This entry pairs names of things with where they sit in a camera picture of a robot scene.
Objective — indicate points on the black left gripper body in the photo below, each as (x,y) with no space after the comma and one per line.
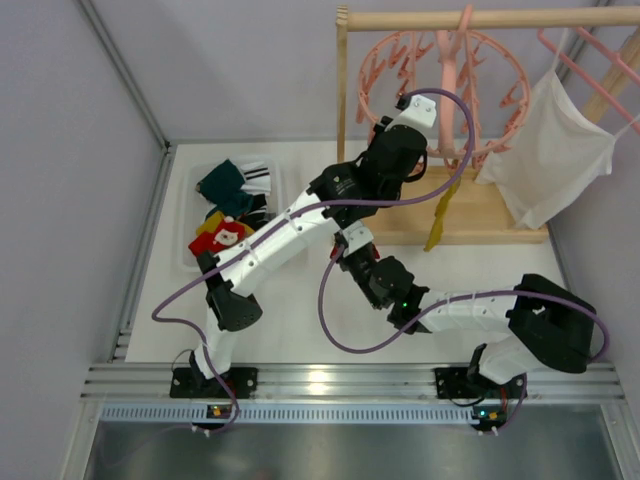
(407,166)

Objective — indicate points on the yellow bear pattern sock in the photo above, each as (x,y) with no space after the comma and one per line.
(437,228)

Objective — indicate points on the dark green sock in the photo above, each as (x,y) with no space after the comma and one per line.
(236,205)
(221,183)

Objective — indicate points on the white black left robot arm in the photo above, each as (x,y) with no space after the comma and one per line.
(335,203)

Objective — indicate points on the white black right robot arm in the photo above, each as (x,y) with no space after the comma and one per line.
(542,324)

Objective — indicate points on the pink clothes hanger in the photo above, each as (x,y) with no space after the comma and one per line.
(599,69)

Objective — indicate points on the wooden clothes rack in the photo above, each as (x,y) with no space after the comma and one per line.
(477,214)

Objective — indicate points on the white black striped sock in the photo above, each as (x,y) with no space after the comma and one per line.
(257,178)

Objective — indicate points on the black sock in basket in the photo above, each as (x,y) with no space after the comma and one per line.
(258,215)

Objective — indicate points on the white plastic basket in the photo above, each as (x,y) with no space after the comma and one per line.
(192,207)

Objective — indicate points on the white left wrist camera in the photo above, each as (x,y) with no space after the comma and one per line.
(417,110)

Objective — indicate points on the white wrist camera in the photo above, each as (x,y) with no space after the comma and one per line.
(417,110)
(353,238)

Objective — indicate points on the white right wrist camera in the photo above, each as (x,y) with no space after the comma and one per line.
(353,238)

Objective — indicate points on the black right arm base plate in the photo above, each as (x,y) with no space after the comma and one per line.
(457,383)

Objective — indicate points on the aluminium mounting rail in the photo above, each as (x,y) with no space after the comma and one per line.
(600,383)

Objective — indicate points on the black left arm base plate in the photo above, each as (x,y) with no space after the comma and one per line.
(185,384)

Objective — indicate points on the white slotted cable duct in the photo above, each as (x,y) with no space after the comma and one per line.
(257,413)

